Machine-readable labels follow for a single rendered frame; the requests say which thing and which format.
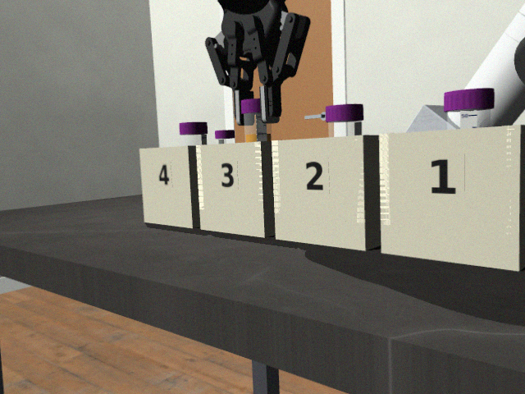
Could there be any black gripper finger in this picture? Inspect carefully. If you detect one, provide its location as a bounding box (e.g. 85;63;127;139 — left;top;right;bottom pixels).
205;21;258;126
245;8;311;124

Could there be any beige block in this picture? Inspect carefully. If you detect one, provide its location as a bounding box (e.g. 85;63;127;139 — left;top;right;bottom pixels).
272;135;381;251
139;145;200;228
379;125;525;271
196;141;276;238

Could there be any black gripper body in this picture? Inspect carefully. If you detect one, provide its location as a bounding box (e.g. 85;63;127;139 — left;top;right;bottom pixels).
217;0;288;59

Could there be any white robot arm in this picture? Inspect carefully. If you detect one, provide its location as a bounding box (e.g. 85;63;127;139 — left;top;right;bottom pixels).
465;3;525;127

